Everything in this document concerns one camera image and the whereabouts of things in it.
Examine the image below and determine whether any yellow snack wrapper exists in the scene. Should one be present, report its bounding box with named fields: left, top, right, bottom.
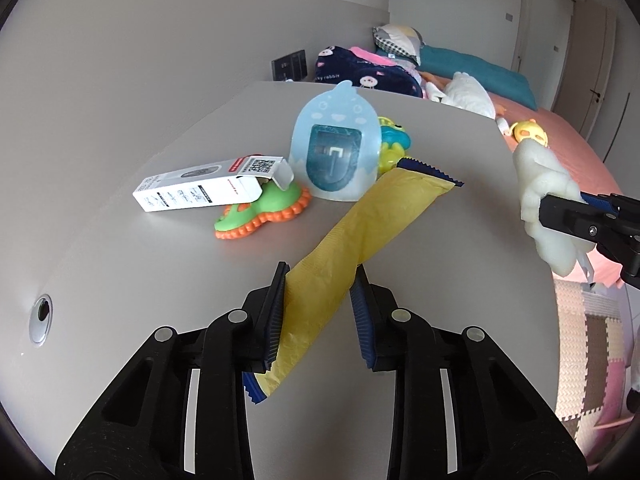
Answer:
left=243, top=157, right=463, bottom=404

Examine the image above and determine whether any white thermometer box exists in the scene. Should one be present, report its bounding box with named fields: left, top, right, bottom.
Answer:
left=132, top=154, right=294, bottom=212

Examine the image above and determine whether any pink bed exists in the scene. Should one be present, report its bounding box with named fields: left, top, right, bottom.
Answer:
left=484, top=88, right=622, bottom=287

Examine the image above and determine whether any yellow chick plush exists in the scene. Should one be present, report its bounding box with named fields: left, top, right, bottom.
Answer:
left=508, top=118, right=549, bottom=148

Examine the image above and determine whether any foam puzzle floor mat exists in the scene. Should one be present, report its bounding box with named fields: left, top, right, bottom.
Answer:
left=554, top=278, right=631, bottom=467

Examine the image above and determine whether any green orange dinosaur teether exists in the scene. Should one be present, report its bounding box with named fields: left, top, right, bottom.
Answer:
left=214, top=181, right=311, bottom=240

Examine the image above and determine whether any blue plastic blister package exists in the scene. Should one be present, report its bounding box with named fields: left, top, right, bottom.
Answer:
left=288, top=81, right=382, bottom=203

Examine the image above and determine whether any teal yellow frog rattle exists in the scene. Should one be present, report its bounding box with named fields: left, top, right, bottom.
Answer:
left=378, top=116, right=411, bottom=176

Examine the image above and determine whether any teal pillow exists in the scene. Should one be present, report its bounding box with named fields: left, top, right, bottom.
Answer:
left=420, top=44, right=538, bottom=110

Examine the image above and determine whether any white goose plush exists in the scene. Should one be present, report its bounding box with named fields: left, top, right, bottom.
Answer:
left=421, top=72, right=497, bottom=119

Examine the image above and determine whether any white door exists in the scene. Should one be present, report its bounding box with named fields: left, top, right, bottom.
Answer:
left=512, top=0, right=575, bottom=110

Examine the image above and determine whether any navy rabbit blanket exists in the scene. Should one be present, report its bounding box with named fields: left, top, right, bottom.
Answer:
left=314, top=46, right=424, bottom=99

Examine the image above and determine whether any checkered patchwork pillow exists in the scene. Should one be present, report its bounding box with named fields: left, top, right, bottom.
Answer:
left=372, top=24, right=423, bottom=65

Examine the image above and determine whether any desk cable grommet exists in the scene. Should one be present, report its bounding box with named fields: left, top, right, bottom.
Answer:
left=28, top=294, right=53, bottom=347

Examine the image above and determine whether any black wall switch panel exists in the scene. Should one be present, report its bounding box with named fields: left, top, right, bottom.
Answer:
left=271, top=50, right=308, bottom=81

